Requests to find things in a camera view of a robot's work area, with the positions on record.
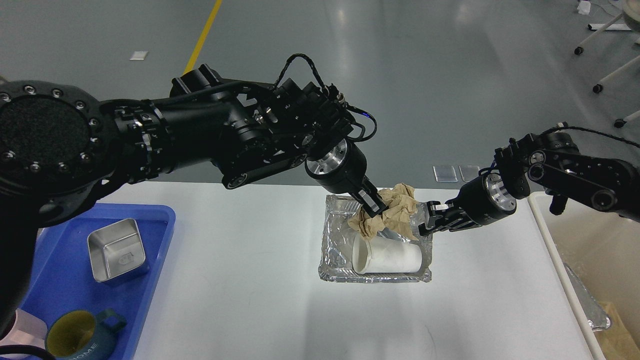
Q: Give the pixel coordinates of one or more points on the aluminium foil tray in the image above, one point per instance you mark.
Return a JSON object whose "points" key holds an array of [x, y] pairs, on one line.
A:
{"points": [[338, 242]]}

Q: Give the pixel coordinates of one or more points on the pink mug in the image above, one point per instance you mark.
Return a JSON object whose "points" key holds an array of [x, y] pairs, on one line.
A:
{"points": [[27, 330]]}

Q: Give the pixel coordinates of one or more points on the brown paper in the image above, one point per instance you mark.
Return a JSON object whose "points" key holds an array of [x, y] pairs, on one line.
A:
{"points": [[401, 204], [616, 342]]}

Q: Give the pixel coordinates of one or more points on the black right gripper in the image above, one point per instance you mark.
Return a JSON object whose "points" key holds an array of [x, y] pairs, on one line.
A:
{"points": [[484, 201]]}

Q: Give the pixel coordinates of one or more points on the brown paper in bin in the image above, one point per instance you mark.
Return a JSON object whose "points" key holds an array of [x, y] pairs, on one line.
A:
{"points": [[616, 342]]}

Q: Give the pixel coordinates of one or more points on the stainless steel rectangular tin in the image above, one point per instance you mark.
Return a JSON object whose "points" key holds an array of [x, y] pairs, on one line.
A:
{"points": [[117, 253]]}

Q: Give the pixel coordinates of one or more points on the foil piece in bin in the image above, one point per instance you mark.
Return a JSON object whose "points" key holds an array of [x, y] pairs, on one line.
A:
{"points": [[596, 316]]}

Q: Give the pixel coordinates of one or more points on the blue plastic tray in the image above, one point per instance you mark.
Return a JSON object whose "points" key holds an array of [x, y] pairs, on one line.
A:
{"points": [[62, 279]]}

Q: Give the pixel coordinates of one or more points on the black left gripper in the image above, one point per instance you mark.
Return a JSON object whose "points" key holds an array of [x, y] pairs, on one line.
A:
{"points": [[343, 170]]}

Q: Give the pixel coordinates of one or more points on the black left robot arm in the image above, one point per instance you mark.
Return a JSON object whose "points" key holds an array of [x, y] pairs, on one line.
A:
{"points": [[62, 150]]}

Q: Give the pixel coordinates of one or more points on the clear floor plate left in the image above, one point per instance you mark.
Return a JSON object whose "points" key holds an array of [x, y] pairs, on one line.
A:
{"points": [[445, 174]]}

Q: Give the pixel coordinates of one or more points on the white paper cup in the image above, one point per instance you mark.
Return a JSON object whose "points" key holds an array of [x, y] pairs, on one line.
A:
{"points": [[384, 255]]}

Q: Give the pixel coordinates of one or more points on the clear floor plate right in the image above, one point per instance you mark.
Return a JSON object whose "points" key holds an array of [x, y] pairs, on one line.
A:
{"points": [[469, 172]]}

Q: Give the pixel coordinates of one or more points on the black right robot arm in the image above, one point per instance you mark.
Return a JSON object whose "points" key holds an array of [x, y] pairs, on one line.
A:
{"points": [[550, 159]]}

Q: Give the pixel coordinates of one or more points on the dark teal mug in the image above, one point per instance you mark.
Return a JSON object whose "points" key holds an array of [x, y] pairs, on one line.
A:
{"points": [[83, 335]]}

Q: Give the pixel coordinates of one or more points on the clear floor plate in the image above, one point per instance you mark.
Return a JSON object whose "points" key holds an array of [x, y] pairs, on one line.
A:
{"points": [[469, 172], [445, 174]]}

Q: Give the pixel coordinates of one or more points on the white plastic bin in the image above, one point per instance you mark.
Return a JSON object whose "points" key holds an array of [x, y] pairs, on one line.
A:
{"points": [[603, 250]]}

